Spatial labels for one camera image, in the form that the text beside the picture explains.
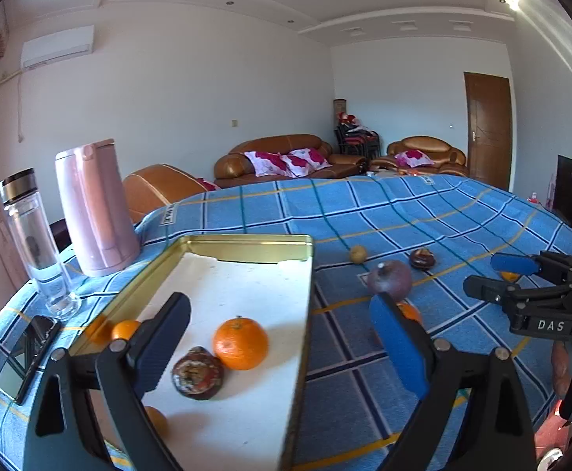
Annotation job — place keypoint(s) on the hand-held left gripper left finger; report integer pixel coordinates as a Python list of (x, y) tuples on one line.
[(165, 338)]

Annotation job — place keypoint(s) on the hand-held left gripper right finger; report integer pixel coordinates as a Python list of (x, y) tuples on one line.
[(403, 348)]

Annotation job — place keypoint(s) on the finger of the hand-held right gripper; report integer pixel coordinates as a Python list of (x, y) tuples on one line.
[(487, 288), (511, 263)]

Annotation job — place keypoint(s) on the orange mandarin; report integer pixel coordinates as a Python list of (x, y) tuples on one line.
[(409, 311), (509, 276), (157, 421), (125, 329), (240, 343)]

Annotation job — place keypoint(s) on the dark brown mangosteen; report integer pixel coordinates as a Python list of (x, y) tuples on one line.
[(197, 373), (422, 258)]

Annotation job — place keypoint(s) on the dark red pomegranate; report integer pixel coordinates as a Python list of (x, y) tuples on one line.
[(390, 279)]

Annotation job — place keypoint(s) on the gold metal tin tray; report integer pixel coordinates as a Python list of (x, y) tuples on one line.
[(246, 294)]

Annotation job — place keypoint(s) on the small yellowish pear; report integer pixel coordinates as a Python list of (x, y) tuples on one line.
[(358, 254)]

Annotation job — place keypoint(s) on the blue plaid blanket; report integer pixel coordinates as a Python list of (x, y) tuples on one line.
[(438, 216)]

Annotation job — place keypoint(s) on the black television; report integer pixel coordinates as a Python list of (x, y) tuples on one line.
[(568, 191)]

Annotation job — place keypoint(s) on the black smartphone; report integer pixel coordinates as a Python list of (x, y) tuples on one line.
[(33, 348)]

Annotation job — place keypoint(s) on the brown wooden door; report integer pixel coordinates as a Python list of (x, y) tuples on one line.
[(487, 127)]

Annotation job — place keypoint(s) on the coffee table with snacks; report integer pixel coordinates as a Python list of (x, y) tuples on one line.
[(403, 172)]

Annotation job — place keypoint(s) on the floral pink pillow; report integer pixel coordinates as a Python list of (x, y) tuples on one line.
[(413, 158), (266, 163), (308, 161)]

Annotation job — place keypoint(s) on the brown leather armchair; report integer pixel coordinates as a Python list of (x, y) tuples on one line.
[(428, 144), (158, 184)]

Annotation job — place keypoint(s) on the white shoe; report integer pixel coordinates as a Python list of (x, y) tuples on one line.
[(550, 456)]

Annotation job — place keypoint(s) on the pink electric kettle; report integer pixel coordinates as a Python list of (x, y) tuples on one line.
[(94, 206)]

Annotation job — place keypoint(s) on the red cushion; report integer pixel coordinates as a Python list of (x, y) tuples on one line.
[(210, 185)]

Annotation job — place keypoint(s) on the clear glass bottle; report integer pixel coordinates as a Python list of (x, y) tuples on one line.
[(30, 235)]

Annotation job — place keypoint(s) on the stacked dark chairs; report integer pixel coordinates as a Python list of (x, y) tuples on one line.
[(359, 140)]

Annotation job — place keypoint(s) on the red plush doll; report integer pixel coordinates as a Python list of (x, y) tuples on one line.
[(347, 117)]

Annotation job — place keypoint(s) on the brown leather sofa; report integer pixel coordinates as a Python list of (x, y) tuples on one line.
[(276, 144)]

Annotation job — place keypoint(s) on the tall patterned cylinder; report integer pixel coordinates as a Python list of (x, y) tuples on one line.
[(340, 108)]

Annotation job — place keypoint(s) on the white air conditioner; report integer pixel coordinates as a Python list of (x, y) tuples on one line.
[(57, 46)]

